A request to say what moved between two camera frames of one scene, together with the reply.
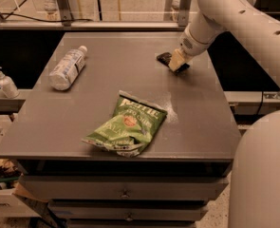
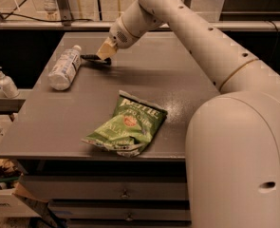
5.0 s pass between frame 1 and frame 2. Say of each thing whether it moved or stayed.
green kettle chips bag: stayed
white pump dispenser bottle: stayed
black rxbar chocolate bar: moved
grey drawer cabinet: stayed
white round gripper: moved
